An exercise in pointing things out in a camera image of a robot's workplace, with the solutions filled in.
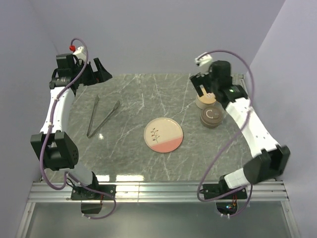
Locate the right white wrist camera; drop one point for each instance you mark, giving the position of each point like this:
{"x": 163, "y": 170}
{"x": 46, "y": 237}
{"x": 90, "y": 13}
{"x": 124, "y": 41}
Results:
{"x": 204, "y": 63}

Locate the tan round lid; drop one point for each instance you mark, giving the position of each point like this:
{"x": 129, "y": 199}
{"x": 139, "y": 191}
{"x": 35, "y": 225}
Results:
{"x": 207, "y": 99}

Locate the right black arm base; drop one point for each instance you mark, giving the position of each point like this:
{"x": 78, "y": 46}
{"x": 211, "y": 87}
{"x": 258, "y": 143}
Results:
{"x": 228, "y": 204}

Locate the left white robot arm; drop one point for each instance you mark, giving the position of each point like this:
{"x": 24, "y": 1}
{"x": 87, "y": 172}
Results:
{"x": 53, "y": 146}

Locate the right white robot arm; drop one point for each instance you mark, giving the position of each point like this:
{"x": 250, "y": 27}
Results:
{"x": 269, "y": 158}

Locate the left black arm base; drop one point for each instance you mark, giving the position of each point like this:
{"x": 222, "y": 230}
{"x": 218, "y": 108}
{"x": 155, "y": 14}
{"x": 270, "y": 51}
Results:
{"x": 92, "y": 199}

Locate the dark brown round lid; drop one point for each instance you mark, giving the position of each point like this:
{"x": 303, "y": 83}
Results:
{"x": 211, "y": 112}

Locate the round metal tin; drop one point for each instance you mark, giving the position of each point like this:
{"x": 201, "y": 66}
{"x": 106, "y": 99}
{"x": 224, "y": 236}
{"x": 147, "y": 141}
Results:
{"x": 210, "y": 123}
{"x": 200, "y": 105}

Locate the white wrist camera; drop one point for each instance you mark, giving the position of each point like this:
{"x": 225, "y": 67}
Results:
{"x": 81, "y": 53}
{"x": 204, "y": 63}

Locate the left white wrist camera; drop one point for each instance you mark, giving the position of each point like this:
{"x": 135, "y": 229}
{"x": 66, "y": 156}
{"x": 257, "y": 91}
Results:
{"x": 81, "y": 53}

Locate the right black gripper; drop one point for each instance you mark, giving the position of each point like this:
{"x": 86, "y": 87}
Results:
{"x": 198, "y": 80}

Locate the pink white round plate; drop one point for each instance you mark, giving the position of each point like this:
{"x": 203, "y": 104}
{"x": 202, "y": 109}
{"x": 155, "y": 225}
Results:
{"x": 163, "y": 135}

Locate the aluminium rail frame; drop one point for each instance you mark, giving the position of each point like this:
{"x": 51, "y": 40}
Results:
{"x": 159, "y": 210}

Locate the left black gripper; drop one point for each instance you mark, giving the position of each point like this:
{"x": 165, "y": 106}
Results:
{"x": 98, "y": 77}

